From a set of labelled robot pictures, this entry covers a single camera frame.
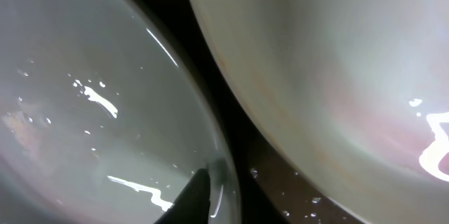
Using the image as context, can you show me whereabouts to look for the dark brown serving tray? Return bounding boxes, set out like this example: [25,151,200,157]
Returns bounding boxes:
[133,0,357,223]

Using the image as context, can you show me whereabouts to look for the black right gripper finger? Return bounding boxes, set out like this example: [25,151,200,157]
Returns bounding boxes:
[155,169,211,224]

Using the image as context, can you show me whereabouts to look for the cream plate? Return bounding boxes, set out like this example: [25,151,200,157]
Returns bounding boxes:
[190,0,448,223]

